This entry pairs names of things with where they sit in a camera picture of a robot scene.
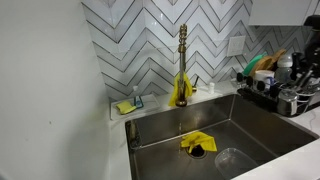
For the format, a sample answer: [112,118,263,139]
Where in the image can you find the clear soap bottle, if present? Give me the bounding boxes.
[131,85,145,110]

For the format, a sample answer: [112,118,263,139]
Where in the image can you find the white mug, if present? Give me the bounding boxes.
[253,69,276,92]

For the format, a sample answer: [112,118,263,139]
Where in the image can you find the yellow sponge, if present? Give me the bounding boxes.
[115,100,137,116]

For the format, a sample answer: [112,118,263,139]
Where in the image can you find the clear baby bottle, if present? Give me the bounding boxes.
[274,55,295,85]

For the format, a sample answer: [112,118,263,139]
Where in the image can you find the stainless steel sink basin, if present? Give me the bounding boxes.
[124,93,320,180]

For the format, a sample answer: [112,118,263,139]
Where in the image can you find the yellow cloth draped over faucet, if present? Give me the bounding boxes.
[167,72,194,108]

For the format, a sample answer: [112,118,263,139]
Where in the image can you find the silver spoon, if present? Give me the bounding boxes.
[294,66,315,92]

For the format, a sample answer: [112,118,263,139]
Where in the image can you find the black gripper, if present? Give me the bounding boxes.
[290,29,320,81]

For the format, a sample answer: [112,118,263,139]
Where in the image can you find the small white bottle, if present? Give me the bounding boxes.
[207,81,216,95]

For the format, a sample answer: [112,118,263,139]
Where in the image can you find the brass faucet handle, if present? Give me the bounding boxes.
[191,75,200,94]

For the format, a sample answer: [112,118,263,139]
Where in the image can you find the crumpled yellow cloth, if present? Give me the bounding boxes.
[179,130,219,155]

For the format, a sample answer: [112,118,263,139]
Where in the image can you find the clear sink corner caddy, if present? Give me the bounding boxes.
[127,118,144,150]

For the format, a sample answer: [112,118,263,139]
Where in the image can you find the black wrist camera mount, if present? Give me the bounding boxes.
[303,14,320,29]

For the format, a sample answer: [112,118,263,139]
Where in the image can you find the white sponge tray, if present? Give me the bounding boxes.
[109,93,162,122]

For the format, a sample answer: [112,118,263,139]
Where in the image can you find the steel cutlery cup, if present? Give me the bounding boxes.
[276,88,300,117]

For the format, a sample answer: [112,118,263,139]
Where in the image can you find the green plate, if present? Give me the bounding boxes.
[241,51,269,77]

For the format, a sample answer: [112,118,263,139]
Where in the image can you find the white wall outlet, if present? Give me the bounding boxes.
[226,34,247,58]

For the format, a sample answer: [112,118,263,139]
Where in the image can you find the clear glass in sink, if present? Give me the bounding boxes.
[214,147,260,180]

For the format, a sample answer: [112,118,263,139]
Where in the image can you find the brass spring kitchen faucet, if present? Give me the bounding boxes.
[175,23,190,108]

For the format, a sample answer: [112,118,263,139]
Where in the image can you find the round wooden plate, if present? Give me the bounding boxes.
[266,48,288,71]
[249,55,273,77]

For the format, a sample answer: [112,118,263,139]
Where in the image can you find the white upper cabinet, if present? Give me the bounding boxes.
[247,0,320,27]

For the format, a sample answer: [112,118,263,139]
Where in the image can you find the steel dish rack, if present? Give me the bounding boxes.
[236,77,320,118]

